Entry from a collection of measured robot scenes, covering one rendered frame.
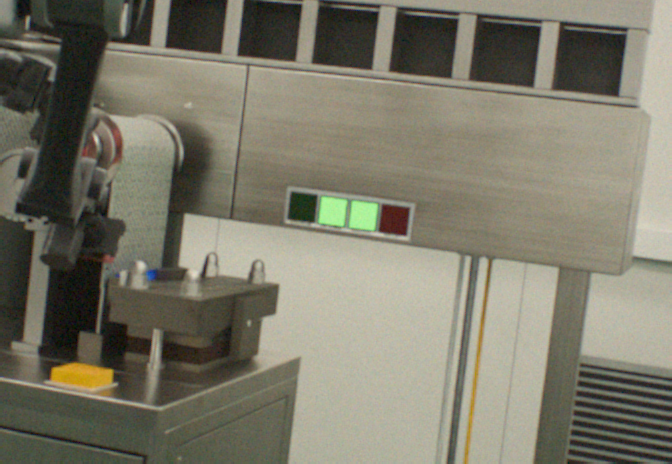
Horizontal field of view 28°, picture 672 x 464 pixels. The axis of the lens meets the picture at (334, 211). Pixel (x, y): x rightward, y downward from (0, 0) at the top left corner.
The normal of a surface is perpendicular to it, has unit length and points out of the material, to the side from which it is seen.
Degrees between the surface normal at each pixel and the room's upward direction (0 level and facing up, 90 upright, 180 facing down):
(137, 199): 90
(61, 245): 66
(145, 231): 90
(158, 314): 90
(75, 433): 90
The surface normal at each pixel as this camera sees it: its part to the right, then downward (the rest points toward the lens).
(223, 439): 0.95, 0.14
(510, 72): -0.29, 0.01
